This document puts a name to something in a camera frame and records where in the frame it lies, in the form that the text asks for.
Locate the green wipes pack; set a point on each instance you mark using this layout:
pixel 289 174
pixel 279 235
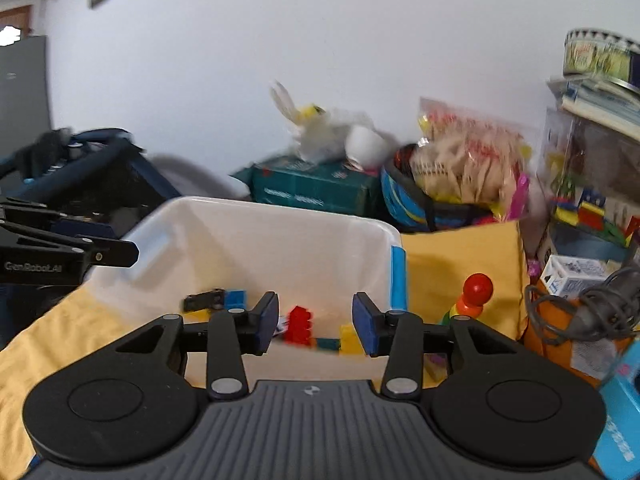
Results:
pixel 310 190

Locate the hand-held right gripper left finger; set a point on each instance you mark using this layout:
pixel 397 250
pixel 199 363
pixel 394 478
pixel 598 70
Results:
pixel 265 322

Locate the orange box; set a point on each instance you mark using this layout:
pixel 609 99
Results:
pixel 560 345

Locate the black toy car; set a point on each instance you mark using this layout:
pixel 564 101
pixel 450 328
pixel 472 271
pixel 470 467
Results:
pixel 202 300

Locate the light blue box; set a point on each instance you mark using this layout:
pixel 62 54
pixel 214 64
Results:
pixel 622 425

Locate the white plastic bin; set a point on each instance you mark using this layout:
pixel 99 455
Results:
pixel 280 255

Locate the colourful wooden block set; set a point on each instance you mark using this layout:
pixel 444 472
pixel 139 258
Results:
pixel 590 215

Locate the stack of books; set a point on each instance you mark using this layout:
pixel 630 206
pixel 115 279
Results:
pixel 595 97

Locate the small white carton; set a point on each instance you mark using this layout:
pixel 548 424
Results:
pixel 575 272

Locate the dark blue stroller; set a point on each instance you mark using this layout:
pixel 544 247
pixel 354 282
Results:
pixel 100 175

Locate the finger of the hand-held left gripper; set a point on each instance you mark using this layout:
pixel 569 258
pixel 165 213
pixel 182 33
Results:
pixel 30 208
pixel 112 253

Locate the blue striped helmet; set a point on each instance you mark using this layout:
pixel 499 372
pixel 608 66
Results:
pixel 400 200

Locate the clear snack bag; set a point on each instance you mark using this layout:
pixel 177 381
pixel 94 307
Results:
pixel 470 160

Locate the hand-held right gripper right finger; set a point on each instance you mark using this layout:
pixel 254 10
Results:
pixel 365 322

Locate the blue studded brick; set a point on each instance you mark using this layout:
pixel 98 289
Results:
pixel 235 300

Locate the round cookie tin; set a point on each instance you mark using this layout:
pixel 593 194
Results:
pixel 600 57

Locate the grey door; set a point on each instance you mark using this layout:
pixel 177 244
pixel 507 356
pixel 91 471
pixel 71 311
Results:
pixel 25 85

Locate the clear plastic storage box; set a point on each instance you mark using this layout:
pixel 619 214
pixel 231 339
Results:
pixel 600 150

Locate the yellow hollow brick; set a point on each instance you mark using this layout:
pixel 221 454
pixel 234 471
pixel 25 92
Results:
pixel 349 340

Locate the red long brick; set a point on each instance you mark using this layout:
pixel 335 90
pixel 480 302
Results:
pixel 299 325

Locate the yellow cloth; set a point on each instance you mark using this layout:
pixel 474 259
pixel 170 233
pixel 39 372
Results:
pixel 465 250

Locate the white plastic bag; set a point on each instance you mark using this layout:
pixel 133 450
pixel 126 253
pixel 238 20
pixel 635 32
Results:
pixel 320 135

